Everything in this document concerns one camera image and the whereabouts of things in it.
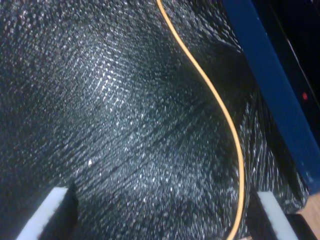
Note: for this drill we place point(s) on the black bubble mat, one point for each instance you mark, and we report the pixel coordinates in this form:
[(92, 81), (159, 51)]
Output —
[(112, 112)]

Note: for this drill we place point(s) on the blue flat rack unit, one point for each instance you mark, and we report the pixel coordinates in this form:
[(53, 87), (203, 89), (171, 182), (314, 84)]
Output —
[(272, 82)]

